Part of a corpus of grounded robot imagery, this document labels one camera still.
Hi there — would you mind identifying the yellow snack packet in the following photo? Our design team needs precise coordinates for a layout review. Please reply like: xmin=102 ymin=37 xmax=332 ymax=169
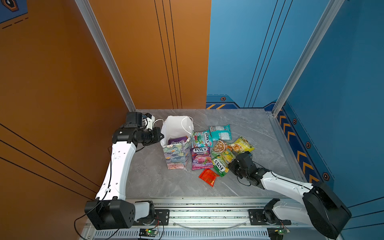
xmin=229 ymin=137 xmax=255 ymax=154

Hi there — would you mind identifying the green Fox's candy bag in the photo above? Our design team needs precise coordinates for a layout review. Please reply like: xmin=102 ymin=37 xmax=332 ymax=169
xmin=212 ymin=149 xmax=236 ymax=177

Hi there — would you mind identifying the floral paper gift bag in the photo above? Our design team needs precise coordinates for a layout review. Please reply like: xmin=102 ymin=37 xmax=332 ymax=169
xmin=160 ymin=116 xmax=194 ymax=170

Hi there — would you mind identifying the red small snack packet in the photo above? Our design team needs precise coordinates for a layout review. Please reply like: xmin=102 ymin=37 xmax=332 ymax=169
xmin=199 ymin=169 xmax=219 ymax=187

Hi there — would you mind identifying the purple Fox's candy bag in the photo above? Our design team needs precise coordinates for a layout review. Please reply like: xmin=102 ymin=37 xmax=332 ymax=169
xmin=191 ymin=147 xmax=213 ymax=171
xmin=168 ymin=136 xmax=188 ymax=145

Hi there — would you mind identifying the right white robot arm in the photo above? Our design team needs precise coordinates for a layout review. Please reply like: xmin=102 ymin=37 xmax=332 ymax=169
xmin=229 ymin=152 xmax=352 ymax=240

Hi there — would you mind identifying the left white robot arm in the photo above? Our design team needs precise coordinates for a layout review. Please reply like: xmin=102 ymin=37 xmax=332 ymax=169
xmin=85 ymin=127 xmax=164 ymax=230

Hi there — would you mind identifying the teal Fox's candy bag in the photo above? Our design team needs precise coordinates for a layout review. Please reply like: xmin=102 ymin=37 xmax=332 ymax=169
xmin=192 ymin=130 xmax=213 ymax=148

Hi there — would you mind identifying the green orange snack packet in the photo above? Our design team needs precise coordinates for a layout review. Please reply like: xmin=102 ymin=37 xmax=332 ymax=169
xmin=212 ymin=140 xmax=228 ymax=155

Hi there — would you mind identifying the teal snack packet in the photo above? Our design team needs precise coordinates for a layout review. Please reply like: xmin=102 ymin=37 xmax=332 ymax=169
xmin=209 ymin=125 xmax=232 ymax=141

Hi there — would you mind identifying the right green circuit board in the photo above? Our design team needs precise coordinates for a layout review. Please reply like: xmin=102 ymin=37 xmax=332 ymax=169
xmin=275 ymin=229 xmax=290 ymax=236

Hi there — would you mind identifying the green circuit board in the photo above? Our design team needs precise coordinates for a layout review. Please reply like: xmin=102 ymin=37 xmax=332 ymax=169
xmin=139 ymin=229 xmax=159 ymax=239
xmin=275 ymin=229 xmax=290 ymax=236

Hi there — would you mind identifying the left green circuit board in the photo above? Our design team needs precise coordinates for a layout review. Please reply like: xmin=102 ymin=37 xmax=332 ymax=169
xmin=139 ymin=229 xmax=159 ymax=239

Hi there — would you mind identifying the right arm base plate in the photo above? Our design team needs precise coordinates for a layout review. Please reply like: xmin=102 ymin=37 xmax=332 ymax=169
xmin=248 ymin=209 xmax=292 ymax=226

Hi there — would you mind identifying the aluminium front rail frame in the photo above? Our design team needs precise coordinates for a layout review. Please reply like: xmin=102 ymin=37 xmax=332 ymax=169
xmin=82 ymin=197 xmax=326 ymax=240

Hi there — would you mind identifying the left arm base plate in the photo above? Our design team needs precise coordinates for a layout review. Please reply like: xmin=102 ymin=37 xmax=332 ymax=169
xmin=134 ymin=209 xmax=170 ymax=226

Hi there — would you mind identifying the left aluminium corner post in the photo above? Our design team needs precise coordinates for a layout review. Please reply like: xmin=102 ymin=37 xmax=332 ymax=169
xmin=75 ymin=0 xmax=136 ymax=112

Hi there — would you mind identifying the aluminium corner post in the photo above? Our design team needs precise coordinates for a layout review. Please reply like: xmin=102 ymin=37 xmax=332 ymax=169
xmin=75 ymin=0 xmax=136 ymax=112
xmin=272 ymin=0 xmax=345 ymax=118

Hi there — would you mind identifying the right aluminium corner post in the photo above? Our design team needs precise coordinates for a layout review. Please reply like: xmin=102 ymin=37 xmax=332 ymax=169
xmin=272 ymin=0 xmax=345 ymax=118

